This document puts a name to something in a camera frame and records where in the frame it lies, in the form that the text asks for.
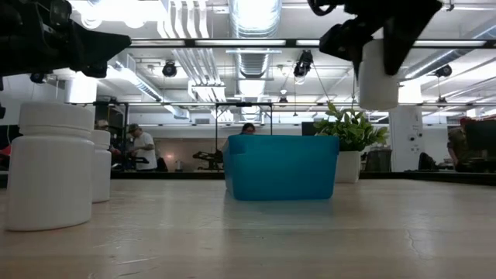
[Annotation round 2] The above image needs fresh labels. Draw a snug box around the black table edge rail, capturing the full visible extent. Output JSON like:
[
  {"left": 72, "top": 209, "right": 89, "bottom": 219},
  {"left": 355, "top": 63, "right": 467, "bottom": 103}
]
[{"left": 110, "top": 170, "right": 496, "bottom": 186}]

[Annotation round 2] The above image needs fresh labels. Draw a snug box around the grey bin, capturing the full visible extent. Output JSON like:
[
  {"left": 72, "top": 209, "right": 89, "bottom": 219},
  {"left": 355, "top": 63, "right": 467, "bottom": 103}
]
[{"left": 364, "top": 149, "right": 393, "bottom": 173}]

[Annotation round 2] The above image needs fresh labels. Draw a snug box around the white building column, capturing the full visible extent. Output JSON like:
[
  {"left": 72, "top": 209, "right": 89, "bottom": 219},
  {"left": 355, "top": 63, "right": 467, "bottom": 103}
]
[{"left": 388, "top": 83, "right": 425, "bottom": 173}]

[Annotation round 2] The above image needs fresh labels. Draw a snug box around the green leafy plant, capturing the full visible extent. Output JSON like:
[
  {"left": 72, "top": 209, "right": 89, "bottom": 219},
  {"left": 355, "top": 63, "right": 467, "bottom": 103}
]
[{"left": 313, "top": 101, "right": 390, "bottom": 153}]

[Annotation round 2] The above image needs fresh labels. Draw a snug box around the black overhead camera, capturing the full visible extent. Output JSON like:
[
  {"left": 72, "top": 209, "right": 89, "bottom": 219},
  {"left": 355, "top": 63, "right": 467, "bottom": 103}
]
[{"left": 293, "top": 50, "right": 314, "bottom": 78}]

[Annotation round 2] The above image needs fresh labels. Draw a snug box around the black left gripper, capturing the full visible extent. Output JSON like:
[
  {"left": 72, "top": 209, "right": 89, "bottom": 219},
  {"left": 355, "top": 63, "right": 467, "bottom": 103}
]
[{"left": 0, "top": 0, "right": 133, "bottom": 78}]

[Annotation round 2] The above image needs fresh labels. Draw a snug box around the white plant pot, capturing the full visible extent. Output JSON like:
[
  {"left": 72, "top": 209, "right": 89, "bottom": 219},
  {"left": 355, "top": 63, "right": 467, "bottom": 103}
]
[{"left": 335, "top": 150, "right": 362, "bottom": 184}]

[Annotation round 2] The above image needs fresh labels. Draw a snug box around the white pill bottle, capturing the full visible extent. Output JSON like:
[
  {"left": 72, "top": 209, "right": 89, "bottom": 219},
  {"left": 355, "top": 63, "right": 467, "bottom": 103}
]
[
  {"left": 91, "top": 129, "right": 112, "bottom": 204},
  {"left": 358, "top": 38, "right": 400, "bottom": 112},
  {"left": 4, "top": 101, "right": 96, "bottom": 233}
]

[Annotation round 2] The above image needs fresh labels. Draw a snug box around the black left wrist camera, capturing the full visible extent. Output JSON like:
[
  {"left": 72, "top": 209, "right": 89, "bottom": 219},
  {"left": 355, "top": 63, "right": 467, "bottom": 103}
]
[{"left": 49, "top": 0, "right": 73, "bottom": 25}]

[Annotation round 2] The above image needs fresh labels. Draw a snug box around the black computer monitor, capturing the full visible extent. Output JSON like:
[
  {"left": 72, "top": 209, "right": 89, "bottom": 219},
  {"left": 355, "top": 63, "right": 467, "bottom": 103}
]
[{"left": 464, "top": 119, "right": 496, "bottom": 155}]

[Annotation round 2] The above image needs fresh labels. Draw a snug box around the blue plastic basket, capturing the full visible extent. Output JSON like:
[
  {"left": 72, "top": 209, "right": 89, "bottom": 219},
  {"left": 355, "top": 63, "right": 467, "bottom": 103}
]
[{"left": 222, "top": 134, "right": 341, "bottom": 202}]

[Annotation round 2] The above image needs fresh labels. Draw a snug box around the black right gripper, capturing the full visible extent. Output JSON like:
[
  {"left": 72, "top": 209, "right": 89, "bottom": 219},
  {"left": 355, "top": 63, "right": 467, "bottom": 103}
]
[{"left": 319, "top": 0, "right": 443, "bottom": 77}]

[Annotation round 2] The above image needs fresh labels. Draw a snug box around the silver ventilation duct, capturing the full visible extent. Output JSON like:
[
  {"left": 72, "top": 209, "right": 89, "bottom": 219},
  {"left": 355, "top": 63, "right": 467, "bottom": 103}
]
[{"left": 228, "top": 0, "right": 283, "bottom": 79}]

